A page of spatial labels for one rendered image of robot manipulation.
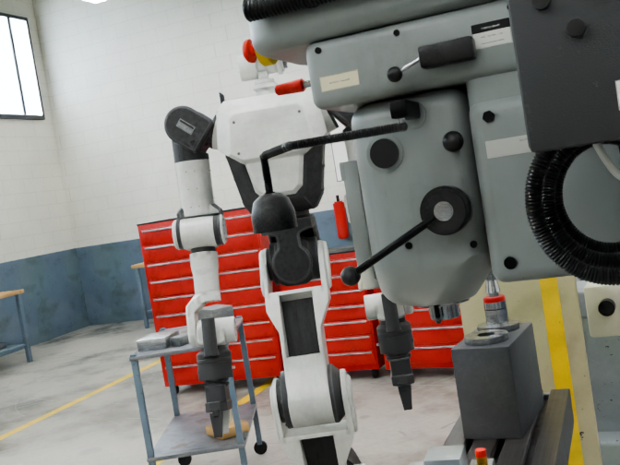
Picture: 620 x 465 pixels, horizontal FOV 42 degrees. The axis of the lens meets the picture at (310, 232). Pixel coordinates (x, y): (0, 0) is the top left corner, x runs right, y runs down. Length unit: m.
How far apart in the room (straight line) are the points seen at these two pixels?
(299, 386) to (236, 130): 0.64
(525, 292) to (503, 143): 1.92
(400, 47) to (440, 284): 0.35
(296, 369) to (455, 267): 0.87
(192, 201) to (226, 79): 9.40
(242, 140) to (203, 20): 9.72
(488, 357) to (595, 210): 0.59
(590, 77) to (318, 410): 1.28
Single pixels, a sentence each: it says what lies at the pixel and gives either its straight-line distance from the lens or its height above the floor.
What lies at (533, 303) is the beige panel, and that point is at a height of 0.98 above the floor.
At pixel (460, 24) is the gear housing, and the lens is 1.18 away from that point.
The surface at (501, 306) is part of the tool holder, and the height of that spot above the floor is 1.20.
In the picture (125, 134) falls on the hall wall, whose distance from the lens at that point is 12.25.
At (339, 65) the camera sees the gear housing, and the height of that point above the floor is 1.69.
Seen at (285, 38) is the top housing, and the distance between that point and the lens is 1.25.
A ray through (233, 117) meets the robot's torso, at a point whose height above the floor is 1.72.
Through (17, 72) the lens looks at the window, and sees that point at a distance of 12.48.
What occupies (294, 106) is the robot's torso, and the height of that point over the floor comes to 1.72.
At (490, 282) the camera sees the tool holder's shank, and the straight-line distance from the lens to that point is 1.79.
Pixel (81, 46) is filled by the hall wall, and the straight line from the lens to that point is 12.73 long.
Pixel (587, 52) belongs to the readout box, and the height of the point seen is 1.61.
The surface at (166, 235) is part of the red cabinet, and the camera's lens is 6.76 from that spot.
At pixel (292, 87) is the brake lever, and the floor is 1.70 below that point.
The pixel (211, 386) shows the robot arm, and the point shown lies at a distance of 2.09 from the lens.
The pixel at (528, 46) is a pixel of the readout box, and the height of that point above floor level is 1.63.
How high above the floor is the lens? 1.52
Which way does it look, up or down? 3 degrees down
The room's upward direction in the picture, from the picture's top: 9 degrees counter-clockwise
